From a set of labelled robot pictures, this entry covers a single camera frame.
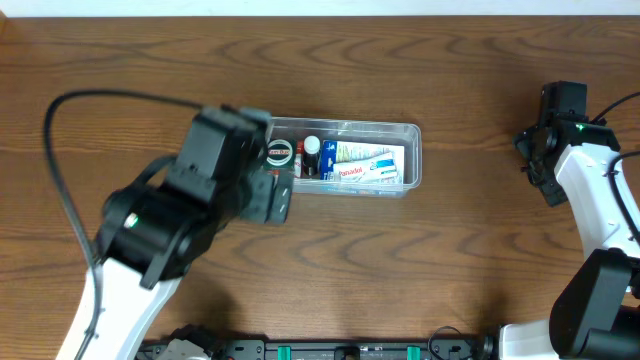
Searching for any red medicine box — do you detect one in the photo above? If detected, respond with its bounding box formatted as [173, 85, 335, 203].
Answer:
[269, 140, 303, 178]

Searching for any clear plastic container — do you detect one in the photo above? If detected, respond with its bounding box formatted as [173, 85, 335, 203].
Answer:
[272, 117, 422, 197]

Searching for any dark brown medicine bottle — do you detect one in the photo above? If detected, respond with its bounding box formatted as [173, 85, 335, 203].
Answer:
[302, 135, 321, 177]

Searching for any green Zam-Buk ointment box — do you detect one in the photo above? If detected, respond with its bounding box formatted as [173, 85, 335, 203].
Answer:
[264, 139, 297, 170]

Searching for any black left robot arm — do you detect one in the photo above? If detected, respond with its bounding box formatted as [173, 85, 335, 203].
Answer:
[57, 107, 293, 359]

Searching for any white Panadol box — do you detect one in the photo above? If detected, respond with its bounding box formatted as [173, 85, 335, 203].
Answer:
[333, 152, 398, 183]

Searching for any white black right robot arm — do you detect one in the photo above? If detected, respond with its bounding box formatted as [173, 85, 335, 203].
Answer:
[492, 81, 639, 359]

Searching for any black mounting rail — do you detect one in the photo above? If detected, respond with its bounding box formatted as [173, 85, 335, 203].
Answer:
[134, 325, 499, 360]

